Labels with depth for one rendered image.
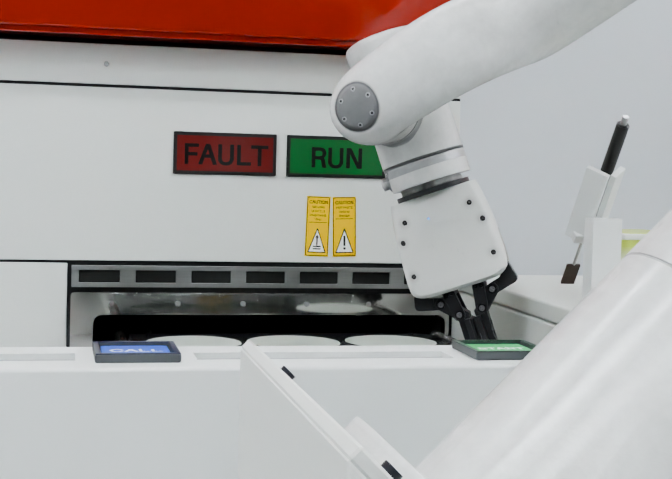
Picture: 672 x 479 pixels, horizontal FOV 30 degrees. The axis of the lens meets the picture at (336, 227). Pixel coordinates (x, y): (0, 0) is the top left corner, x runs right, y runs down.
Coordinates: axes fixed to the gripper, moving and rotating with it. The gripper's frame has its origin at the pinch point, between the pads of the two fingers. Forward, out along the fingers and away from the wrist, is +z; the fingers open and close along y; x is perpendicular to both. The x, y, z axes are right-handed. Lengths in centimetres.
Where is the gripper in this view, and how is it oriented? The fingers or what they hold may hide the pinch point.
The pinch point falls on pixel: (480, 335)
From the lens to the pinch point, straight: 126.8
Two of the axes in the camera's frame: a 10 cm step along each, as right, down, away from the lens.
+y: 9.3, -3.0, -2.2
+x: 2.2, -0.5, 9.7
